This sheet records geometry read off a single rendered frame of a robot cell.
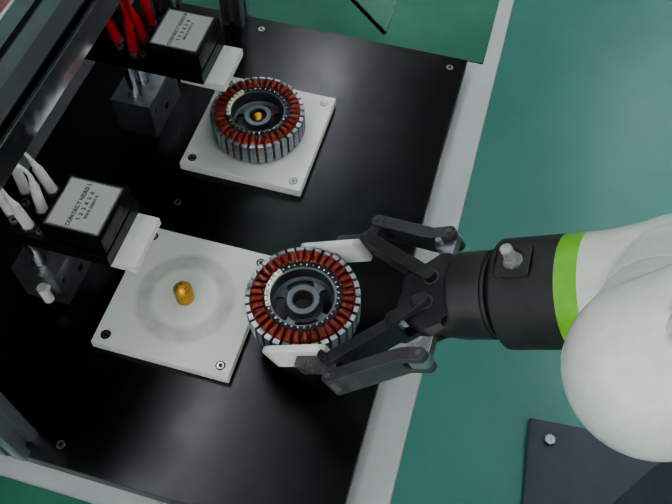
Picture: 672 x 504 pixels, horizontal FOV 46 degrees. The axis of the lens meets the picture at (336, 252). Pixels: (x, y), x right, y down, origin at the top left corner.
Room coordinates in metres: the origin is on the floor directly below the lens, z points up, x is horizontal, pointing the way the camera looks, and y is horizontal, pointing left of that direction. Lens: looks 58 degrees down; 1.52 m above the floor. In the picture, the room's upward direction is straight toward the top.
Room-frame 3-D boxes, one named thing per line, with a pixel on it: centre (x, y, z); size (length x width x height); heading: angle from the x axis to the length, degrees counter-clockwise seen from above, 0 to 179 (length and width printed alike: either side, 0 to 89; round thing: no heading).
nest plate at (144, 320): (0.40, 0.16, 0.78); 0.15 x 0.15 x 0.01; 74
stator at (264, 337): (0.37, 0.03, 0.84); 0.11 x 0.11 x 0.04
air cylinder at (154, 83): (0.68, 0.23, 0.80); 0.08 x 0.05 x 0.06; 164
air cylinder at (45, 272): (0.44, 0.30, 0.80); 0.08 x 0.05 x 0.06; 164
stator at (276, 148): (0.64, 0.09, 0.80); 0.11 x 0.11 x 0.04
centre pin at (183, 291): (0.40, 0.16, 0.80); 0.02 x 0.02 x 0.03
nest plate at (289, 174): (0.64, 0.09, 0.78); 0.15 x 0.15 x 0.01; 74
